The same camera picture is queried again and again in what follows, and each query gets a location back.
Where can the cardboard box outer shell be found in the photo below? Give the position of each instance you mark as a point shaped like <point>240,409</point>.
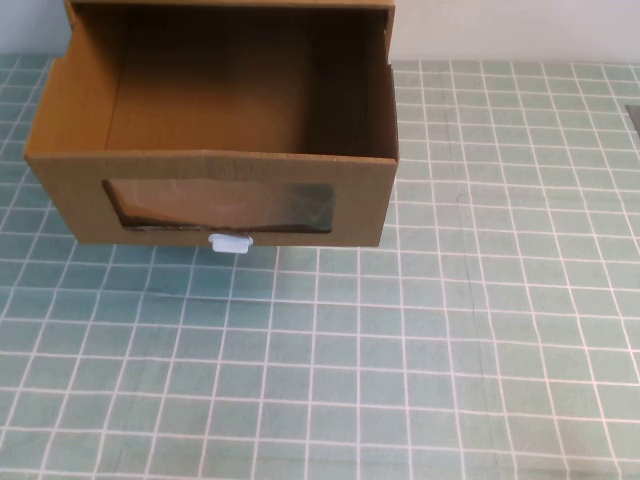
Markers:
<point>230,2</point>

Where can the cardboard drawer with window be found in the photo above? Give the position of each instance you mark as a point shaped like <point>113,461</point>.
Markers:
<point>65,200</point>

